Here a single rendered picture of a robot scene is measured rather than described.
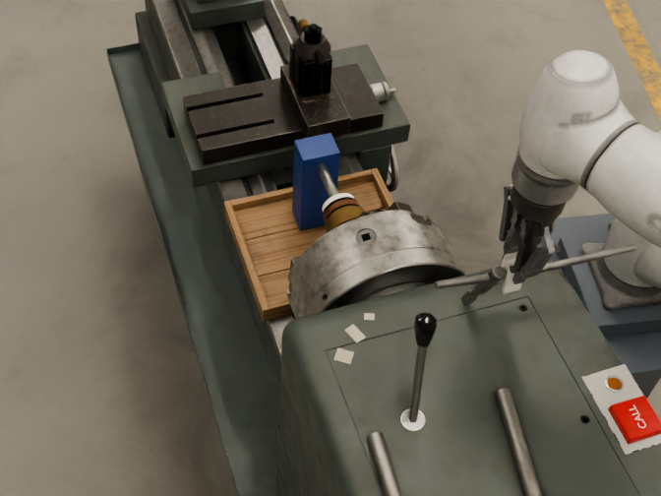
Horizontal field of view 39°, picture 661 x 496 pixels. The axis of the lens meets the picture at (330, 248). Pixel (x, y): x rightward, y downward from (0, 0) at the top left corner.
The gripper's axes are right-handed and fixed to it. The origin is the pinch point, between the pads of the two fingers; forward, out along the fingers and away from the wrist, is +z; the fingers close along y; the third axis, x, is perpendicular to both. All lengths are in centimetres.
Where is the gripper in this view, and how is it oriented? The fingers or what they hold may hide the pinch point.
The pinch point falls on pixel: (511, 272)
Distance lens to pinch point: 146.0
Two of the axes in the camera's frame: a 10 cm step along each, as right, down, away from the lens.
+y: -3.2, -7.6, 5.6
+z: -0.5, 6.1, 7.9
